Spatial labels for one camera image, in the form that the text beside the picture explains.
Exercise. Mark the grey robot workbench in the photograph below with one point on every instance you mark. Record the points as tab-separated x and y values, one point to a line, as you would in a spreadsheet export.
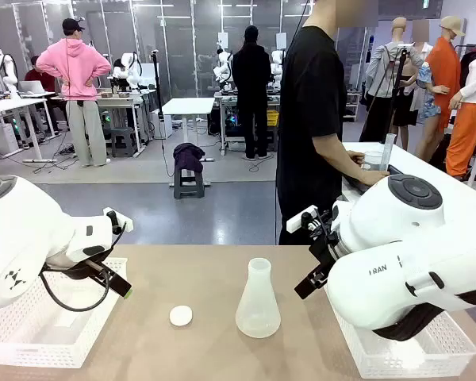
119	101

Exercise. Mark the person in black clothes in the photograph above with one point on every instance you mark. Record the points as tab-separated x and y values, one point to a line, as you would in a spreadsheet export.
252	79

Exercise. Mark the mannequin in orange trousers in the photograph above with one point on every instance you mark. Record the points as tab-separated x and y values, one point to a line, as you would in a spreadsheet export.
470	119

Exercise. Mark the yellow crate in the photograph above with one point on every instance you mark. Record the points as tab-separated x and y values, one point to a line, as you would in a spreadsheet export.
273	118

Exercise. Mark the clear plastic graduated cylinder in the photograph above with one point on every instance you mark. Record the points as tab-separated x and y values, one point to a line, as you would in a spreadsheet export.
389	152

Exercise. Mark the black plastic tray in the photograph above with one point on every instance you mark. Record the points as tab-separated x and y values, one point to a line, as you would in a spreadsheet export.
353	184

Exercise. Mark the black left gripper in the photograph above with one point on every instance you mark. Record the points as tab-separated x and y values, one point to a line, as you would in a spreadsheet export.
75	270

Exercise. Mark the person's right forearm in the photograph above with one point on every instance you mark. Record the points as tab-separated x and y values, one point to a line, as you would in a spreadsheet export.
341	162

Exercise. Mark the white round flask cap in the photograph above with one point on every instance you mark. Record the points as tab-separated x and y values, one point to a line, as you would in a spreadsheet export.
181	316

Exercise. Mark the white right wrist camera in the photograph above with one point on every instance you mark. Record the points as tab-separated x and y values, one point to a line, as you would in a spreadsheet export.
299	220

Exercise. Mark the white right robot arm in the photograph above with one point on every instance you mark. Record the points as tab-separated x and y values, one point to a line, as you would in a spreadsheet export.
400	246

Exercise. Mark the white shoe rack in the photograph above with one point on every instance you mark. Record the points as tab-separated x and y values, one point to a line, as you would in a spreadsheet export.
353	105

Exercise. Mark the dark purple cloth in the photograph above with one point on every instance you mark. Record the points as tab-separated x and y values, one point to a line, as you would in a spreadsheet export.
188	155

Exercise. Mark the person's left hand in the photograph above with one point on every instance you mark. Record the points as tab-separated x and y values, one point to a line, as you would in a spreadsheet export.
357	157

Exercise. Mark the small white standing desk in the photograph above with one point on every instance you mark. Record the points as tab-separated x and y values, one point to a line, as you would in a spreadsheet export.
188	105

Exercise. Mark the black camera pole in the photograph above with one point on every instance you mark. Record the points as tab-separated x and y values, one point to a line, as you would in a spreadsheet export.
157	91

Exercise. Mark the white perforated plastic basket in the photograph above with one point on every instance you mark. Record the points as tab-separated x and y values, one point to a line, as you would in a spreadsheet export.
400	357
43	341

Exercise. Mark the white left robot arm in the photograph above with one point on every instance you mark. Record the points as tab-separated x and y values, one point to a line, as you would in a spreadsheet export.
28	230

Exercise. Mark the translucent plastic conical flask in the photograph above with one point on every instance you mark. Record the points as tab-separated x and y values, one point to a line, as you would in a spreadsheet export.
258	305

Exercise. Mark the person in pink hoodie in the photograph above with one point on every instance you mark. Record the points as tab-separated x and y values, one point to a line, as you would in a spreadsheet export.
73	71

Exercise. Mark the mannequin in orange dress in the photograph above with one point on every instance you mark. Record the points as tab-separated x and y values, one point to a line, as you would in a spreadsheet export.
444	67

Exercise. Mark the silver laptop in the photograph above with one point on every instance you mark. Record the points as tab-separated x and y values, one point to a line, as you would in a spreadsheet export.
31	86

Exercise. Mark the black tripod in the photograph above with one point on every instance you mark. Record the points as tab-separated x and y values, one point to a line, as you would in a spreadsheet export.
396	79

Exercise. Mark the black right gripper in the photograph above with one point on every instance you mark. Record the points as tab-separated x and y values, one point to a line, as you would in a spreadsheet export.
328	251

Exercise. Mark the person in dark red top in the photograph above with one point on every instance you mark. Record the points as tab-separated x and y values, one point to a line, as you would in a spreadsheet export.
43	77

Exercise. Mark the grey step stool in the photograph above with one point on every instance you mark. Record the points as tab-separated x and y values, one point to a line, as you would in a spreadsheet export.
123	141

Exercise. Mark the person in black t-shirt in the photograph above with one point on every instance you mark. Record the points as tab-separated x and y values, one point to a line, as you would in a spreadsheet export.
309	119

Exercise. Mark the person's right hand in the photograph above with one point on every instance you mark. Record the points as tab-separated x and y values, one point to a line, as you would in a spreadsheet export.
377	178

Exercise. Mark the grey plastic stool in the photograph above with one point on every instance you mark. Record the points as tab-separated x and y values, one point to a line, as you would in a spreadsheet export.
188	184

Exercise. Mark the long white desk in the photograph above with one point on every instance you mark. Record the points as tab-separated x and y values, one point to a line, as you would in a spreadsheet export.
8	105

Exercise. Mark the mannequin in grey shirt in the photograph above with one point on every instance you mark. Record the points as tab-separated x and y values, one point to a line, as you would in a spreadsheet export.
385	71

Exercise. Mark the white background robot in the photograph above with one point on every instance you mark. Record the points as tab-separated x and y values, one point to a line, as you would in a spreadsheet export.
6	67
131	71
224	67

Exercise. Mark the mannequin in floral dress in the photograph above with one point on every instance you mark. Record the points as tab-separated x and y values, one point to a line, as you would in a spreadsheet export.
422	91

